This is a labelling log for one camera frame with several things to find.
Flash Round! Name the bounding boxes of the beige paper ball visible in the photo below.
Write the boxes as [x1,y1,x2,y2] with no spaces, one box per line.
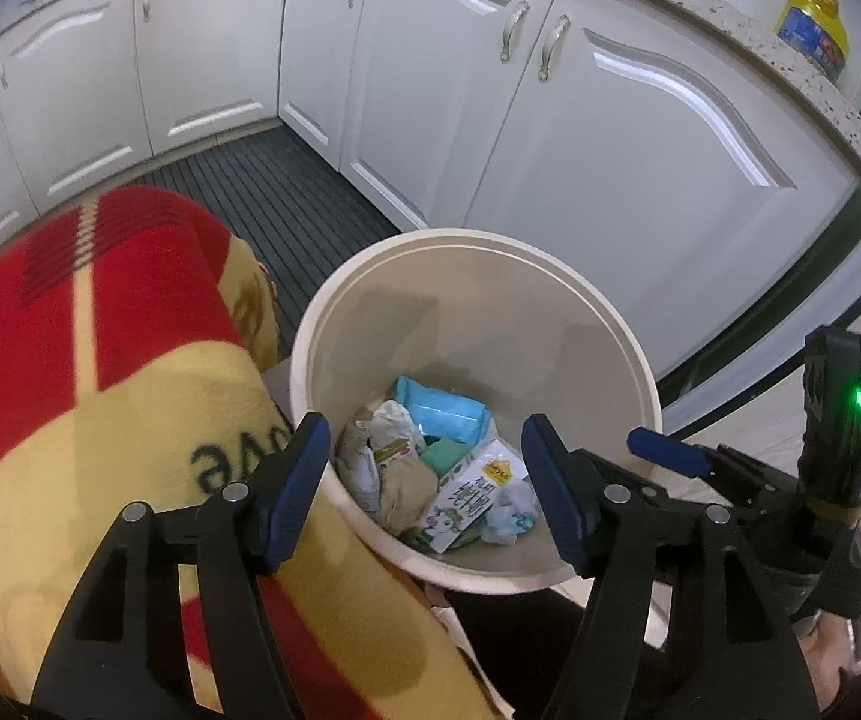
[378,455,439,536]

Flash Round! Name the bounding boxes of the white milk carton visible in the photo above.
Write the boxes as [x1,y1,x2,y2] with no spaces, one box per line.
[401,439,529,554]

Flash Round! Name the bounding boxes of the green fluffy cloth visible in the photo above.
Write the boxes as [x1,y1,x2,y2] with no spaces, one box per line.
[421,439,471,478]

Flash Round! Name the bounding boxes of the small plastic wrapper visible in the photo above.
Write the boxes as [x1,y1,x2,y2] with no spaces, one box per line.
[481,479,541,546]

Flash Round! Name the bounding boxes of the black ribbed floor mat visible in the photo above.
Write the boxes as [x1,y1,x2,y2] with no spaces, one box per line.
[134,125,399,355]

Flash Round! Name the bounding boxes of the red yellow orange blanket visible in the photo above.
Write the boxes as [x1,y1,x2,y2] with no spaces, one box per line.
[0,187,495,718]

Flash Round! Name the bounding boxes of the right hand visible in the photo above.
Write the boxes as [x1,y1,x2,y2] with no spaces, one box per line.
[798,613,861,712]

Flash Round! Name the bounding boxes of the blue tissue pack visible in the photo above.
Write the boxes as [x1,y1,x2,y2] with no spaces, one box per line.
[394,376,492,447]

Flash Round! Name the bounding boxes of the yellow oil bottle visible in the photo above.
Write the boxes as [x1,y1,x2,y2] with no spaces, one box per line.
[775,0,850,83]

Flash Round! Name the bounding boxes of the white lower kitchen cabinets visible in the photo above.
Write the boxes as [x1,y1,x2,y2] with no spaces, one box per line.
[0,0,858,372]

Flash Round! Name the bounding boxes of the white round trash bin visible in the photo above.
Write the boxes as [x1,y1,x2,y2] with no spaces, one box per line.
[289,227,665,597]

